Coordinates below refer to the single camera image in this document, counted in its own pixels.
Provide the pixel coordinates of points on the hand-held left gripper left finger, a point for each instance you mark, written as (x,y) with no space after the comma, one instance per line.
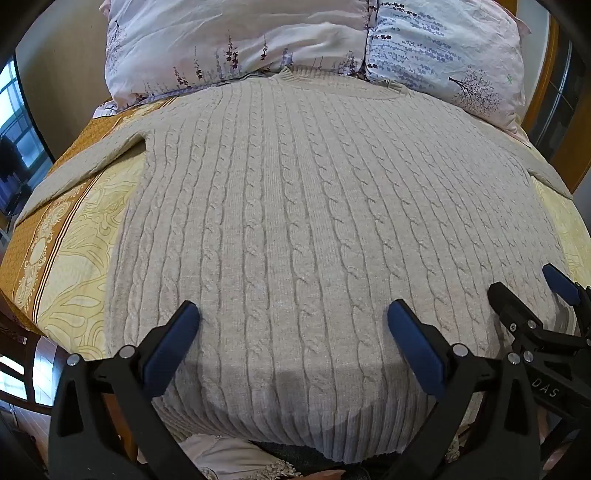
(173,341)

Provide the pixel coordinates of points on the yellow patterned bed sheet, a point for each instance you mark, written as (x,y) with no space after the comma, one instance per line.
(69,258)

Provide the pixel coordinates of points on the person's pale lace clothing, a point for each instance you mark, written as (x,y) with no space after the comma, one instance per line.
(221,457)

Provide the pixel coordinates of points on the pink floral pillow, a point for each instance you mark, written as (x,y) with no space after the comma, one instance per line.
(231,46)

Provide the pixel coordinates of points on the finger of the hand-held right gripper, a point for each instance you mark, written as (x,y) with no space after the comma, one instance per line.
(561,281)
(510,307)

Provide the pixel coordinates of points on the window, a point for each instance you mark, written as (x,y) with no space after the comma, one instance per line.
(18,138)

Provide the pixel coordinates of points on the wooden bed frame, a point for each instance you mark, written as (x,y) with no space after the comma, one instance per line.
(540,92)

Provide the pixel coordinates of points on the blue floral pillow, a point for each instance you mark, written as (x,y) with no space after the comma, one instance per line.
(443,50)

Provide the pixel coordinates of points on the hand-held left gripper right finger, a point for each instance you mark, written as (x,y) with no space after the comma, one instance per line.
(415,346)

